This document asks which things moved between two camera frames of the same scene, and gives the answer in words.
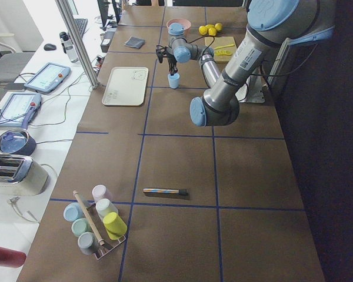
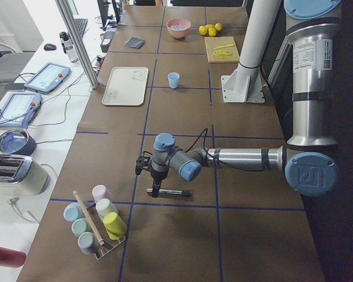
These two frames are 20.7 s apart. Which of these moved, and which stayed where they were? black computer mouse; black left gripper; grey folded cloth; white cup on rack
Moved: black left gripper
Stayed: grey folded cloth; white cup on rack; black computer mouse
